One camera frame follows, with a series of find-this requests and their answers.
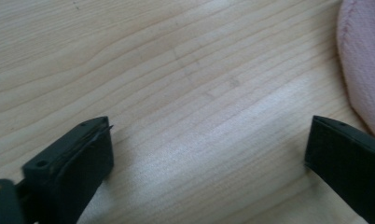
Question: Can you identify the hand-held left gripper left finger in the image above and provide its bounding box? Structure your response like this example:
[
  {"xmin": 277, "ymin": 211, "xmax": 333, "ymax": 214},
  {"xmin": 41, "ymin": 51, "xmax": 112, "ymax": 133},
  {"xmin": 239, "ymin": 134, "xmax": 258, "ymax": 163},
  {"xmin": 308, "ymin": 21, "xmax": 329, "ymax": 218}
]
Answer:
[{"xmin": 21, "ymin": 116, "xmax": 115, "ymax": 224}]

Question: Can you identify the pink hat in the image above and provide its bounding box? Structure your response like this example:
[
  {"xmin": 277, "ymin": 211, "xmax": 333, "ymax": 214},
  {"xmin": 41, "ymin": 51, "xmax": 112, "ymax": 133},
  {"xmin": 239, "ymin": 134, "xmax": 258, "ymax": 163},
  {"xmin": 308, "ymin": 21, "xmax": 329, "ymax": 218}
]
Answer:
[{"xmin": 336, "ymin": 0, "xmax": 375, "ymax": 143}]

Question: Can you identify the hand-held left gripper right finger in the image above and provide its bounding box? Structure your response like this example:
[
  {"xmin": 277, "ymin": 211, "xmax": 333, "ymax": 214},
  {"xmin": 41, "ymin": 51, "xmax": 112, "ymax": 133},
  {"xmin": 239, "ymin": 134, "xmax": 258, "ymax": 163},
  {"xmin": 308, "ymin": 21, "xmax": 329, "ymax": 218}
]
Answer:
[{"xmin": 303, "ymin": 115, "xmax": 375, "ymax": 224}]

